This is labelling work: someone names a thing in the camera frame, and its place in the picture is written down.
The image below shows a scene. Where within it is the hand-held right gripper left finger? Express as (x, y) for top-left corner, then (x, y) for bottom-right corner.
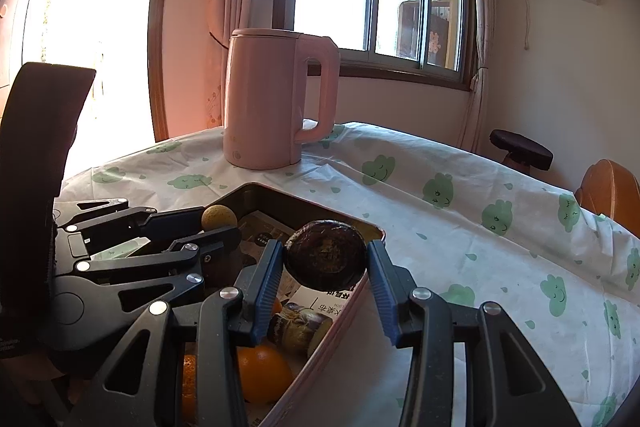
(65, 239), (286, 427)

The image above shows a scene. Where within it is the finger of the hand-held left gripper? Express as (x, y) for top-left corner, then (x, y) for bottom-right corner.
(55, 198), (207, 242)
(75, 226), (243, 323)

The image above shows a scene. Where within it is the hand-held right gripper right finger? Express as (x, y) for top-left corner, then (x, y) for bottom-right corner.
(366, 241), (583, 427)

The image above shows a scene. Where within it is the small yellow round fruit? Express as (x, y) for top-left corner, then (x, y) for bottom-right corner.
(201, 204), (239, 232)

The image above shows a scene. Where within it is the cut sugarcane chunk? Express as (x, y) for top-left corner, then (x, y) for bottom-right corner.
(267, 303), (333, 353)

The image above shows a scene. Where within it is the dark round fruit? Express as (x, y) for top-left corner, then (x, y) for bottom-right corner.
(285, 219), (368, 293)

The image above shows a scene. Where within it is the pink metal tin box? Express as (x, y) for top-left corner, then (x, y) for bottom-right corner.
(202, 182), (387, 427)

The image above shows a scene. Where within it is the small orange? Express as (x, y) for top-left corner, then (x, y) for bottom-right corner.
(236, 342), (295, 404)

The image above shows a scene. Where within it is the oval orange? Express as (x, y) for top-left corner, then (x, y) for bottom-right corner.
(180, 353), (200, 425)

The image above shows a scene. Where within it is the printed paper leaflet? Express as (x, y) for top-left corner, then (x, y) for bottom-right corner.
(237, 209), (361, 323)

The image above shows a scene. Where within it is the white tablecloth with green clouds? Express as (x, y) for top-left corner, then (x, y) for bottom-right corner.
(55, 122), (640, 427)

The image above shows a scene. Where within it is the pink electric kettle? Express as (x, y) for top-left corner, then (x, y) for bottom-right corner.
(222, 28), (341, 170)

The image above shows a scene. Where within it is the dark chair back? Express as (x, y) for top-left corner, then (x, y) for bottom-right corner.
(0, 62), (97, 308)

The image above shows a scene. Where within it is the dark round stool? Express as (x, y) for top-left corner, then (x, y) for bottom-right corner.
(489, 129), (554, 172)

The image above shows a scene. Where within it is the brown leather chair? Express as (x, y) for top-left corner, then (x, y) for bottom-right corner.
(575, 159), (640, 238)

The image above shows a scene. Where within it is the beige tied curtain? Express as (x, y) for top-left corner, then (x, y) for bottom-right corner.
(460, 0), (501, 152)

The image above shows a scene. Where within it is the wooden door frame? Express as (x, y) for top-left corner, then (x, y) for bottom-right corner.
(147, 0), (187, 142)

